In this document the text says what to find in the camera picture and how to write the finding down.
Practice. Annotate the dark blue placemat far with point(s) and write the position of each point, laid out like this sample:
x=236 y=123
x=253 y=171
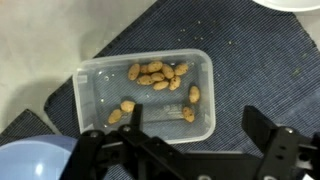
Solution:
x=25 y=125

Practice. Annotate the clear plastic lunchbox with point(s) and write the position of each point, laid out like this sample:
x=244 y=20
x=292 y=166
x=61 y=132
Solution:
x=186 y=114

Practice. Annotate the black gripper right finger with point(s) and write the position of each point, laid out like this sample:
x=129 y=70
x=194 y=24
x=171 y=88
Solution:
x=284 y=148

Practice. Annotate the blue plastic bowl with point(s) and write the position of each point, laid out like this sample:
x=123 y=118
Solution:
x=35 y=158

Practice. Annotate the large white plate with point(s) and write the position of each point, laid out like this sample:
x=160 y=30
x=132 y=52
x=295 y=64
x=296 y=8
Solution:
x=290 y=5

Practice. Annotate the brown snack pieces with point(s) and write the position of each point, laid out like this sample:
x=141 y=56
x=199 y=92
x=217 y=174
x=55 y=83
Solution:
x=157 y=74

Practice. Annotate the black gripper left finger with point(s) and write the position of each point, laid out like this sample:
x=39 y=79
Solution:
x=143 y=157

